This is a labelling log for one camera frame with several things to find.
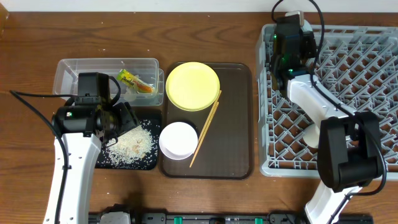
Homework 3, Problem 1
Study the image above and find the pile of white rice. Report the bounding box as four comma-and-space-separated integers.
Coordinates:
104, 119, 159, 169

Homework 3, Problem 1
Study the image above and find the green orange snack wrapper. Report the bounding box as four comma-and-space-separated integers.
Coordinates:
116, 69, 154, 94

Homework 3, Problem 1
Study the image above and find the white bowl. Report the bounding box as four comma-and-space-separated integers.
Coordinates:
159, 122, 198, 161

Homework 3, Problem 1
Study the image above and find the white green cup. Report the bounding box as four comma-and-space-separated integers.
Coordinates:
303, 124, 320, 149

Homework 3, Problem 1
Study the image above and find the yellow plate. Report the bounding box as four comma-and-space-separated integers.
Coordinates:
165, 62, 221, 111

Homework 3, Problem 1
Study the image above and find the wooden chopstick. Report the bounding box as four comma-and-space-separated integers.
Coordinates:
197, 101, 219, 149
189, 90, 222, 168

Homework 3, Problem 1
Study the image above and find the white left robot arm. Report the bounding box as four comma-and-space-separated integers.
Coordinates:
44, 103, 139, 223

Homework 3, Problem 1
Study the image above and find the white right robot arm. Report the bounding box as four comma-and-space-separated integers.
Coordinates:
271, 28, 386, 223

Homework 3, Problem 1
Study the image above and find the grey dishwasher rack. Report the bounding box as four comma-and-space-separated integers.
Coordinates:
256, 24, 397, 180

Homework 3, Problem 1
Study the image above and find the black plastic tray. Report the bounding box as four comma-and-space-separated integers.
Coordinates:
95, 108, 162, 170

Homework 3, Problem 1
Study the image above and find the clear plastic bin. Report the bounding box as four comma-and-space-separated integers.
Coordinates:
53, 58, 164, 106

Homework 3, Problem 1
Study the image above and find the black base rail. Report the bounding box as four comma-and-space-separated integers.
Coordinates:
88, 203, 374, 224

